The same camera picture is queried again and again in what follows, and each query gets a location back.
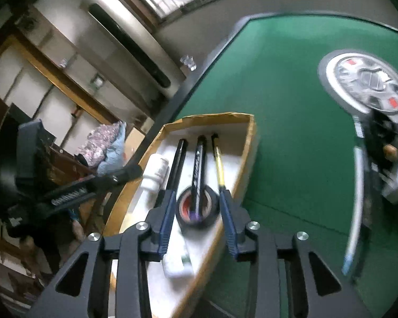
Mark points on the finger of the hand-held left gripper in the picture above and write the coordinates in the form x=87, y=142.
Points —
x=119, y=176

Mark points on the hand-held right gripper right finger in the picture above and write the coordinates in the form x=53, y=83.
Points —
x=229, y=225

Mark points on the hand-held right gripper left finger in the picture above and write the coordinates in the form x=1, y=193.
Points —
x=164, y=225

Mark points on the black tape roll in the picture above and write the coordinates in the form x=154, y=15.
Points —
x=205, y=223

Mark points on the yellow and black pen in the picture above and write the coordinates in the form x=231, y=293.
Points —
x=219, y=165

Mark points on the black marker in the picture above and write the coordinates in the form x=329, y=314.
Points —
x=199, y=159

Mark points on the white foam box yellow tape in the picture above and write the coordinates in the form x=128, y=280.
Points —
x=232, y=132

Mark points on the light blue quilt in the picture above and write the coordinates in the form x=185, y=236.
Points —
x=114, y=159

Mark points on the pink floral quilt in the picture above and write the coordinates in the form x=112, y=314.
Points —
x=99, y=139

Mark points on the green felt mahjong table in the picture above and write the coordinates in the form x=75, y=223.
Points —
x=285, y=106

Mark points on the clear glass cup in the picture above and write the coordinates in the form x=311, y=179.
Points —
x=193, y=64
x=185, y=60

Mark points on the beige tower air conditioner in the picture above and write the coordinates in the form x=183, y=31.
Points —
x=132, y=23

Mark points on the black device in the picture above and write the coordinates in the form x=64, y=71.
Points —
x=378, y=132

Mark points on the round silver table centre panel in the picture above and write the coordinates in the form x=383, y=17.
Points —
x=345, y=73

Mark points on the wooden door frame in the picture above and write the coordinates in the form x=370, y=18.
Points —
x=69, y=87

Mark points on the wall switch panel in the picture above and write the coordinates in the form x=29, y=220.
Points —
x=98, y=82

